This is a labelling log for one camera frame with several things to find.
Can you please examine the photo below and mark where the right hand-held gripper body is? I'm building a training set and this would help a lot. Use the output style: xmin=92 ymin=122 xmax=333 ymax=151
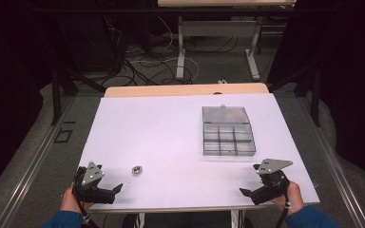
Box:
xmin=251 ymin=158 xmax=295 ymax=206

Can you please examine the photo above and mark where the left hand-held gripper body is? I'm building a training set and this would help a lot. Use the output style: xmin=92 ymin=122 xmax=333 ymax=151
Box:
xmin=71 ymin=161 xmax=116 ymax=205

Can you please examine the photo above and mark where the person's left hand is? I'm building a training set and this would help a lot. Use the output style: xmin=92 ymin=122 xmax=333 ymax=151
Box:
xmin=59 ymin=185 xmax=93 ymax=214

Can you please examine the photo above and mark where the person's right hand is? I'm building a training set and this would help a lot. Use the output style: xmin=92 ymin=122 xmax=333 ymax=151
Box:
xmin=270 ymin=180 xmax=305 ymax=217

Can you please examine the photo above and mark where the clear plastic compartment box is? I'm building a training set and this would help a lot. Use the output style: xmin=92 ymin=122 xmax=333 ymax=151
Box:
xmin=201 ymin=104 xmax=258 ymax=158

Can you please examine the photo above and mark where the white sheet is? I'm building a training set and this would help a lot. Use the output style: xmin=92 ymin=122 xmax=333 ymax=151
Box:
xmin=78 ymin=92 xmax=321 ymax=213

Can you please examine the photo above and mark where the black metal stand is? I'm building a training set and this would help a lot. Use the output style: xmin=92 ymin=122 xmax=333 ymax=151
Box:
xmin=50 ymin=65 xmax=107 ymax=126
xmin=268 ymin=61 xmax=322 ymax=127

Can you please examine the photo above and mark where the white-legged desk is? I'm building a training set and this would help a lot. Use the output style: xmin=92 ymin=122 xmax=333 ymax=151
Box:
xmin=157 ymin=0 xmax=298 ymax=82

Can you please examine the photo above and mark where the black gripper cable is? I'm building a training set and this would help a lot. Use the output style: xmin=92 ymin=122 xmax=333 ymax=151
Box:
xmin=75 ymin=197 xmax=100 ymax=228
xmin=275 ymin=192 xmax=291 ymax=228

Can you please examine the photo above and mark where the bundle of black floor cables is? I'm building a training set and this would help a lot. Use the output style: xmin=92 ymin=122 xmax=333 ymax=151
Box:
xmin=103 ymin=17 xmax=240 ymax=87

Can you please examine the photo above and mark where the white floor cable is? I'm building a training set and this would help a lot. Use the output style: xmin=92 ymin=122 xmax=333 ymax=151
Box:
xmin=129 ymin=15 xmax=202 ymax=84

